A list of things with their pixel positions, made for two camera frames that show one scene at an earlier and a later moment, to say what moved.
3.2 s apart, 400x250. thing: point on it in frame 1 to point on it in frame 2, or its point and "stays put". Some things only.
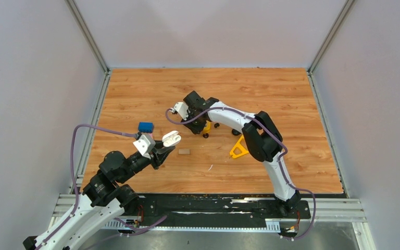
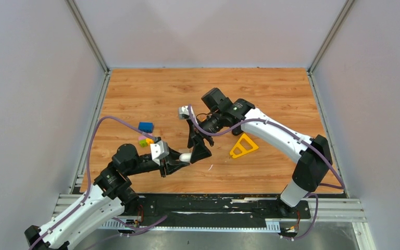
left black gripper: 161,153 to 172,165
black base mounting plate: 209,206 stays put
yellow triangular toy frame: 240,147 stays put
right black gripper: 195,129 to 200,150
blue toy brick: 146,127 stays put
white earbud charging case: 171,138 to 185,157
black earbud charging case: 235,132 stays put
